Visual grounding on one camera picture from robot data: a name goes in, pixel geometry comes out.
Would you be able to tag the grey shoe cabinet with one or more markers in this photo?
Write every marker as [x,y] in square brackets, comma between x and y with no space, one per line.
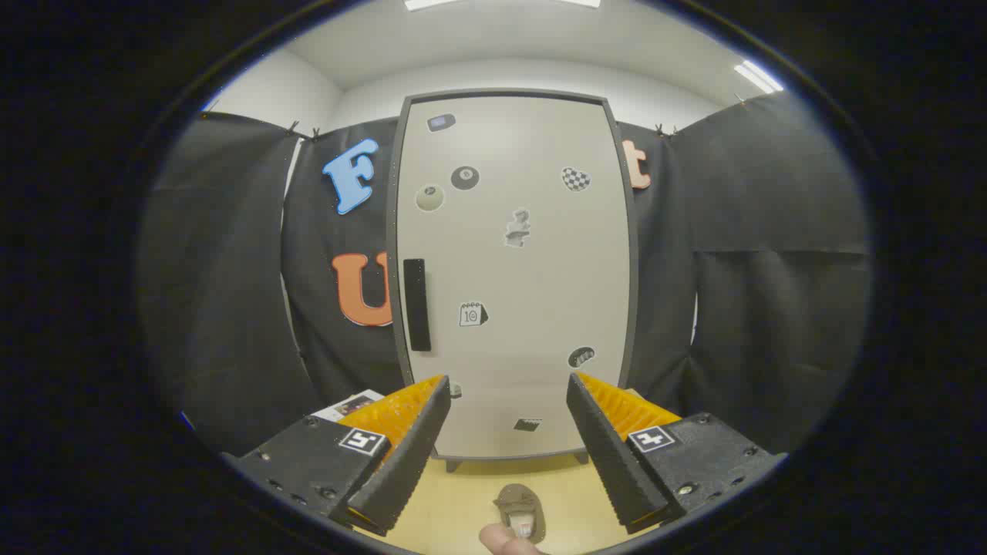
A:
[634,293]

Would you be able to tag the brown fuzzy shoe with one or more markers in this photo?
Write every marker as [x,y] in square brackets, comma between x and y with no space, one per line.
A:
[518,499]

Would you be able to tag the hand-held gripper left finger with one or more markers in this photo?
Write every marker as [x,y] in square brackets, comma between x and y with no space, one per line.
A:
[409,462]

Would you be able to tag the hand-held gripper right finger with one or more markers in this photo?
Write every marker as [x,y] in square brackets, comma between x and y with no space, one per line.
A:
[609,455]

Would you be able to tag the ceiling light strip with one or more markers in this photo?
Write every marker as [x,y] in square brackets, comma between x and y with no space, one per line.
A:
[759,77]

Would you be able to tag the black backdrop cloth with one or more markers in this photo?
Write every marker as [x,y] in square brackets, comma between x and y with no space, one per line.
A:
[231,270]

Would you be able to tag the ceiling light panel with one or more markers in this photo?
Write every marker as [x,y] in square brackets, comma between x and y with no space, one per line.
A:
[432,3]

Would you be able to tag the white book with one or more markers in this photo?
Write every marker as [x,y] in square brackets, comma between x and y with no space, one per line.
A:
[351,405]

